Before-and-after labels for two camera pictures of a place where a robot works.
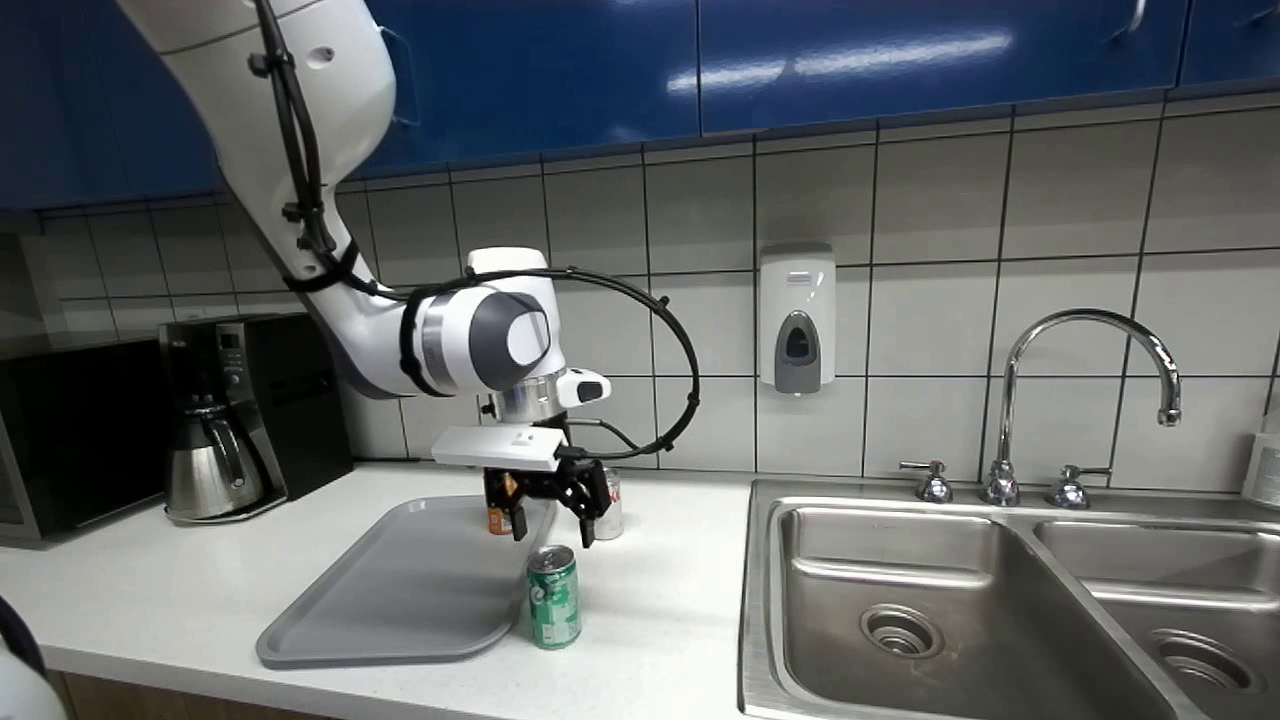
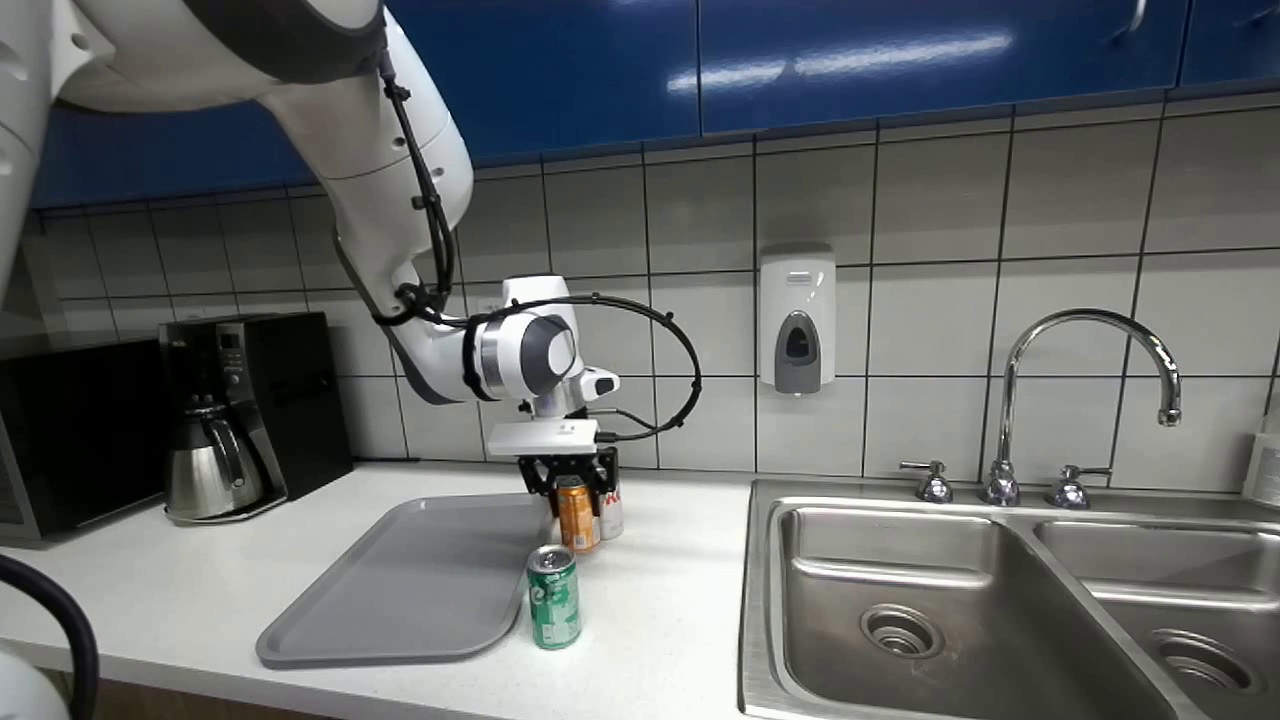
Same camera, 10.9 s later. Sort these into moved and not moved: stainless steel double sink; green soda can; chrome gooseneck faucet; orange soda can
Moved: orange soda can
Not moved: chrome gooseneck faucet; green soda can; stainless steel double sink
